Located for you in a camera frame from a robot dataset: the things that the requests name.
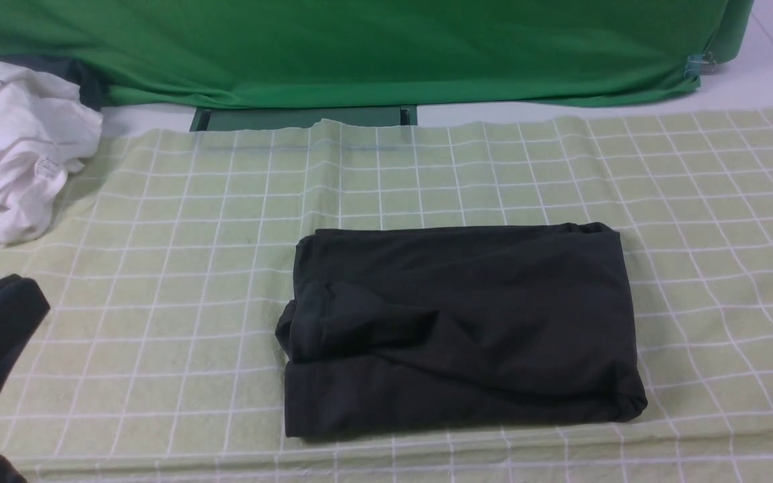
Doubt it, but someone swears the dark gray long-sleeve top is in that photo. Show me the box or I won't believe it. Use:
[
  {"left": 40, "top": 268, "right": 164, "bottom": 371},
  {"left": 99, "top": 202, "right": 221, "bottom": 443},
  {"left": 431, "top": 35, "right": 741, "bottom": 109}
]
[{"left": 275, "top": 223, "right": 648, "bottom": 440}]

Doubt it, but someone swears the light green checkered tablecloth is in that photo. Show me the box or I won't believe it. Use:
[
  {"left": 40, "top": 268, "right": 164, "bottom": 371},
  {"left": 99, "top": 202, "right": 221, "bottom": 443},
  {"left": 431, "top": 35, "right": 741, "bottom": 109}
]
[{"left": 0, "top": 108, "right": 773, "bottom": 482}]

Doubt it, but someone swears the crumpled white shirt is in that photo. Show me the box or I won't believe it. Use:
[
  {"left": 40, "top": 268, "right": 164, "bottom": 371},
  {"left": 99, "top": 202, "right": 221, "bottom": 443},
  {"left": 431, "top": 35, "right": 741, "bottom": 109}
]
[{"left": 0, "top": 61, "right": 103, "bottom": 245}]

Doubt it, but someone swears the green backdrop cloth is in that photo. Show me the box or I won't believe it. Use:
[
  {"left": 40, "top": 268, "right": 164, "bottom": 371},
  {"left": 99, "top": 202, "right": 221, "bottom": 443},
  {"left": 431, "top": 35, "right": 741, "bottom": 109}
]
[{"left": 0, "top": 1, "right": 752, "bottom": 108}]

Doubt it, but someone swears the blue binder clip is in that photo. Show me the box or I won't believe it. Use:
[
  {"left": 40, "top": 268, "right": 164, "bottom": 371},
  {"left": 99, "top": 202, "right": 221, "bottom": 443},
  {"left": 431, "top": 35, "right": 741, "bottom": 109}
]
[{"left": 683, "top": 52, "right": 717, "bottom": 78}]

